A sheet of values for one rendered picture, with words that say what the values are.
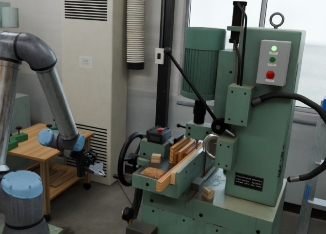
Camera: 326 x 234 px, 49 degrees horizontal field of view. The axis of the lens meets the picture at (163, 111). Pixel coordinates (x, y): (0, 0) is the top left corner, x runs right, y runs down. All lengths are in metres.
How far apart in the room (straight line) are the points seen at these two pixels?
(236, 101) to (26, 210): 0.91
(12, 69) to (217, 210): 1.03
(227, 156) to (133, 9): 1.87
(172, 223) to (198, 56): 0.74
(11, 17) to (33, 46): 1.89
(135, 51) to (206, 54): 1.58
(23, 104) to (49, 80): 2.16
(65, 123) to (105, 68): 1.37
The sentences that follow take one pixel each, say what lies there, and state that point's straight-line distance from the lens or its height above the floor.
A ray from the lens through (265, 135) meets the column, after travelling 1.50.
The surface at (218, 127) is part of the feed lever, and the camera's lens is 1.48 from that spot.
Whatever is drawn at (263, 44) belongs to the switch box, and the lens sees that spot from 1.38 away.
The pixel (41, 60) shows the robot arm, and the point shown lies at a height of 1.34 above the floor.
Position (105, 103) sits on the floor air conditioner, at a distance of 3.15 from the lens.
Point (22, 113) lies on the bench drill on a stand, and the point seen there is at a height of 0.53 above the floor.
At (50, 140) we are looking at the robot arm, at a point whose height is 0.90.
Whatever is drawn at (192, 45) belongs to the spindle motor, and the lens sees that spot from 1.55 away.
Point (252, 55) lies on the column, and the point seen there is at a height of 1.41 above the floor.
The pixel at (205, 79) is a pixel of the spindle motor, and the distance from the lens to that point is 1.55.
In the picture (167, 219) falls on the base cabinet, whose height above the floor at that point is 0.67.
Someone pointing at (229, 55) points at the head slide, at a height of 1.40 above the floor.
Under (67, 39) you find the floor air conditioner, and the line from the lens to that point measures 3.28.
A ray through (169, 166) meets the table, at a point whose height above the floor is 0.90.
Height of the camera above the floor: 1.56
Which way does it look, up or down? 15 degrees down
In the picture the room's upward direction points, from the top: 3 degrees clockwise
